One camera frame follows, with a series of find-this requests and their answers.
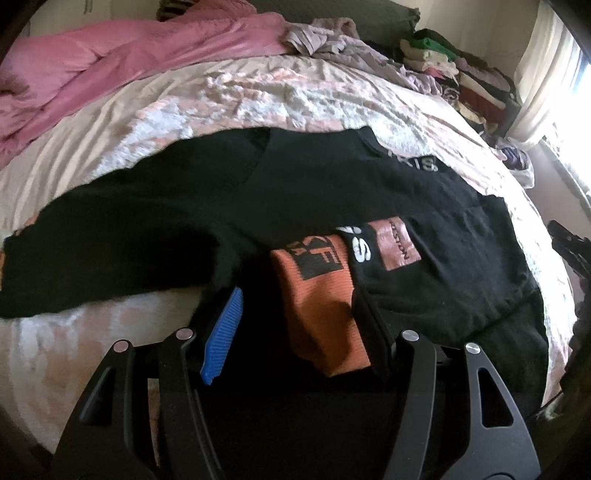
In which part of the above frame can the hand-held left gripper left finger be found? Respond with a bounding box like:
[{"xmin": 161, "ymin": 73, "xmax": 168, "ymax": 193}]
[{"xmin": 53, "ymin": 285, "xmax": 245, "ymax": 480}]

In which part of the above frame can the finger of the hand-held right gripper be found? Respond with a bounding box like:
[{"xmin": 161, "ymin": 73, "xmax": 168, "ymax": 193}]
[{"xmin": 547, "ymin": 220, "xmax": 591, "ymax": 280}]

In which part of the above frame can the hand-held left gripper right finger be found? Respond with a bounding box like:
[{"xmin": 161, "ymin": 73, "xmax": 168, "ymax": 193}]
[{"xmin": 353, "ymin": 295, "xmax": 543, "ymax": 480}]

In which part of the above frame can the black garment with orange patches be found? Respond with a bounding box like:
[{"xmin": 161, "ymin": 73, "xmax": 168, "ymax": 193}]
[{"xmin": 0, "ymin": 126, "xmax": 550, "ymax": 416}]

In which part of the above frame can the stack of folded clothes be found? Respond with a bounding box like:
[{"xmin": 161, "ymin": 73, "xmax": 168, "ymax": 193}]
[{"xmin": 399, "ymin": 28, "xmax": 522, "ymax": 137}]

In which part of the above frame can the white plastic bag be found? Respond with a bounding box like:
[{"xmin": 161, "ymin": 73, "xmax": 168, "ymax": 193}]
[{"xmin": 496, "ymin": 141, "xmax": 536, "ymax": 188}]

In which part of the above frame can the white curtain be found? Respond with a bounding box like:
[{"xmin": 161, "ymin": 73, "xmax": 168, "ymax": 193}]
[{"xmin": 510, "ymin": 0, "xmax": 585, "ymax": 148}]

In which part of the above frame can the pink and white printed bedspread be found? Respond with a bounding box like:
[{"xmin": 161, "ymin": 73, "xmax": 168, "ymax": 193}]
[{"xmin": 0, "ymin": 58, "xmax": 578, "ymax": 462}]

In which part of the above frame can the pink blanket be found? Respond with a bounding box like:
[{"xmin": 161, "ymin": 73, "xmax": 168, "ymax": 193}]
[{"xmin": 0, "ymin": 11, "xmax": 296, "ymax": 158}]

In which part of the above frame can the crumpled lilac cloth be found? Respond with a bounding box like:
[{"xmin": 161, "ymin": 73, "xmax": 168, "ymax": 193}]
[{"xmin": 281, "ymin": 17, "xmax": 444, "ymax": 95}]

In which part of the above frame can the striped cloth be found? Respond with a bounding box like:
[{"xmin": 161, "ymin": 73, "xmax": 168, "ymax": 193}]
[{"xmin": 156, "ymin": 0, "xmax": 186, "ymax": 21}]

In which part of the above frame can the dark green pillow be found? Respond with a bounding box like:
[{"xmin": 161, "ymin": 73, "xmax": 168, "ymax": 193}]
[{"xmin": 252, "ymin": 0, "xmax": 422, "ymax": 32}]

